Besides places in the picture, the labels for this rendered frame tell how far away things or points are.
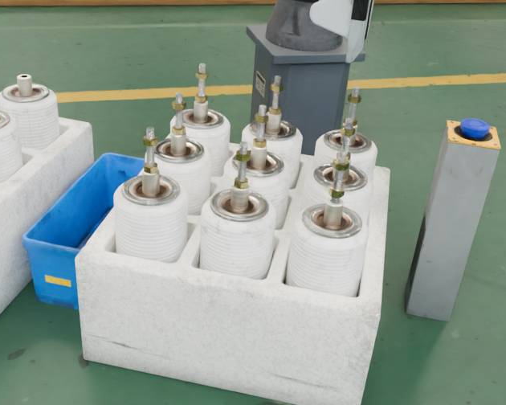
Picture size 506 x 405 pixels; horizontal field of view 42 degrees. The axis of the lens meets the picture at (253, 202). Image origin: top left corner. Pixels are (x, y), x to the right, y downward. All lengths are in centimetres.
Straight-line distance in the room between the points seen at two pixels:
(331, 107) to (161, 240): 58
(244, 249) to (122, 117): 91
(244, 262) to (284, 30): 57
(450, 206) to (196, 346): 41
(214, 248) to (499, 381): 47
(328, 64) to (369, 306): 59
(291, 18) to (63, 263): 61
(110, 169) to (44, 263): 29
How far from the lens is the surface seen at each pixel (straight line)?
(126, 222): 85
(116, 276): 86
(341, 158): 78
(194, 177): 94
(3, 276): 106
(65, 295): 106
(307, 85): 128
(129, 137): 157
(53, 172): 112
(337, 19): 71
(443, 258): 104
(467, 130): 96
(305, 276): 83
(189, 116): 107
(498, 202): 150
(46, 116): 114
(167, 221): 84
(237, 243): 81
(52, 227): 110
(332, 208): 81
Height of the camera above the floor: 69
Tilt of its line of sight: 31 degrees down
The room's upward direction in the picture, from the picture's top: 5 degrees clockwise
